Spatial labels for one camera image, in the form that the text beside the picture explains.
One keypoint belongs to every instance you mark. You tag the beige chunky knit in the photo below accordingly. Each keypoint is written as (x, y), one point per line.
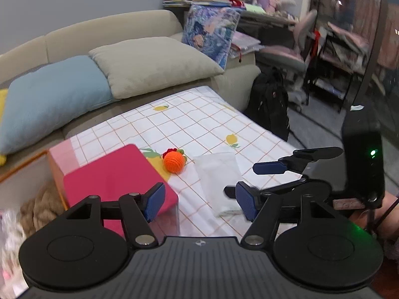
(40, 208)

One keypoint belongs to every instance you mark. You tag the clear plastic bag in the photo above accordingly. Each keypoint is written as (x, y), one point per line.
(218, 177)

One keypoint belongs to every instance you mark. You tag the white checked lemon blanket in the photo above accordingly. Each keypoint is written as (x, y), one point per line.
(193, 121)

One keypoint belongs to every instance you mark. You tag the pink office chair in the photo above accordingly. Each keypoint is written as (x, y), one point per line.
(283, 56)

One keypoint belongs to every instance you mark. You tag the pink paper folder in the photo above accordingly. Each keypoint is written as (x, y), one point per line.
(246, 42)

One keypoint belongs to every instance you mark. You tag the red box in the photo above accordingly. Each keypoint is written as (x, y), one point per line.
(118, 174)

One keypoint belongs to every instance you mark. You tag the cluttered desk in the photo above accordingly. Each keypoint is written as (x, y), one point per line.
(265, 15)

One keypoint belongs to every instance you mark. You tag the light blue pillow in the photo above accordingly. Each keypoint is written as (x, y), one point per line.
(53, 99)

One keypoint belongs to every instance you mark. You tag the beige pillow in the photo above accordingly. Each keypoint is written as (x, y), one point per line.
(156, 65)

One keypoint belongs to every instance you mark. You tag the blue printed pillow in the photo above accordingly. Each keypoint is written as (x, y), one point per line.
(212, 34)

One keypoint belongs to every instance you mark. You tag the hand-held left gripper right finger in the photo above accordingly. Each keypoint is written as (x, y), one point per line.
(246, 202)

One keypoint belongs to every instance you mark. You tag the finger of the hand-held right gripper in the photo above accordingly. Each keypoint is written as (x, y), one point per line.
(269, 167)
(311, 187)

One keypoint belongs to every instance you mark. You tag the orange box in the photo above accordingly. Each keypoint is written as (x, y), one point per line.
(18, 169)

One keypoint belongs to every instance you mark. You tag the person's right forearm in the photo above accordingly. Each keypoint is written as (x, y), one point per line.
(386, 221)

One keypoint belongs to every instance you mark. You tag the orange knitted ball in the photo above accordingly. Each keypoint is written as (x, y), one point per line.
(173, 162)

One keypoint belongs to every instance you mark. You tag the metal shelf rack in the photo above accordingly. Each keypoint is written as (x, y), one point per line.
(336, 65)

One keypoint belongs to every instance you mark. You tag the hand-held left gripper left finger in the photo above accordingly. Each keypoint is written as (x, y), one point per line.
(154, 201)

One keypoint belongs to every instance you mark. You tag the beige sofa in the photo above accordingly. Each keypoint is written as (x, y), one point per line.
(124, 25)

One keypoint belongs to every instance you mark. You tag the black backpack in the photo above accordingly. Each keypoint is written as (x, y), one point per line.
(268, 106)

